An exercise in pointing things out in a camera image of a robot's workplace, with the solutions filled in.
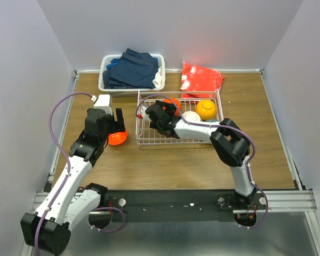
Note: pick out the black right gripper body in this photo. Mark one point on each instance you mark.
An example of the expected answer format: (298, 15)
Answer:
(170, 108)

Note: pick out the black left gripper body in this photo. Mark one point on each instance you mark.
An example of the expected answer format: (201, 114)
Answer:
(110, 120)

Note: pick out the orange bowl front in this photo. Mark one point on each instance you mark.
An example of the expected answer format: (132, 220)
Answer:
(175, 102)

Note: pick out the white blue patterned bowl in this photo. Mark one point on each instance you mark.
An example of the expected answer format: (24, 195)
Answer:
(191, 116)

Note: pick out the yellow orange bowl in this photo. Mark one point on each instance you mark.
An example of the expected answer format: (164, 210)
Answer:
(206, 109)

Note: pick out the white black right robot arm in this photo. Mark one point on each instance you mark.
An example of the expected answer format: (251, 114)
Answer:
(231, 144)

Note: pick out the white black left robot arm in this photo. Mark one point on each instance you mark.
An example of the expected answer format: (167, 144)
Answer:
(49, 227)

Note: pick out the white cloth in basket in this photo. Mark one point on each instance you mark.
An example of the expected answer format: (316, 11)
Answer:
(157, 81)

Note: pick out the red white folded towel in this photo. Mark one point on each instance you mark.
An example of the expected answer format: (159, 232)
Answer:
(200, 82)

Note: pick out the folded blue jeans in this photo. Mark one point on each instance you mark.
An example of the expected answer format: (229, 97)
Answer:
(133, 70)

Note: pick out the white plastic laundry basket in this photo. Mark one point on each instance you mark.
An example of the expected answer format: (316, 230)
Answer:
(106, 60)

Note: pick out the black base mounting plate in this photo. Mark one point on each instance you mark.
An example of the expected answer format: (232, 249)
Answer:
(131, 206)

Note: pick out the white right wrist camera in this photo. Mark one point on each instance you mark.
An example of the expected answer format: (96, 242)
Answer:
(142, 111)

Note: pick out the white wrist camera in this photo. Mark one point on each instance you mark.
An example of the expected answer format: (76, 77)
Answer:
(142, 111)
(104, 102)

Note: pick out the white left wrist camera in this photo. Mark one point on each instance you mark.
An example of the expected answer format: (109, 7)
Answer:
(104, 102)

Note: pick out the white wire dish rack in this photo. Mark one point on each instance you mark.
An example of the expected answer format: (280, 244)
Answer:
(146, 136)

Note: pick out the aluminium frame rail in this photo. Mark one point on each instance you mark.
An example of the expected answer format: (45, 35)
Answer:
(287, 201)

